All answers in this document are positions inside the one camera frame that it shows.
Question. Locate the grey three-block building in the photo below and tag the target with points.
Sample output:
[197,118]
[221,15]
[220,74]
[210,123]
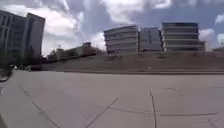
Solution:
[121,40]

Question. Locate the wide concrete steps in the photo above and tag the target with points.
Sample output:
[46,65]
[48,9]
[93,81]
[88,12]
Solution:
[140,62]

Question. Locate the grey concrete slab plaza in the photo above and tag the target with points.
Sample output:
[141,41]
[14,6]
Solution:
[100,93]

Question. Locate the low brown building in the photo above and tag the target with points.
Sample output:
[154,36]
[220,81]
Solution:
[76,52]

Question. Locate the tall grey building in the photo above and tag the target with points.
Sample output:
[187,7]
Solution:
[20,36]

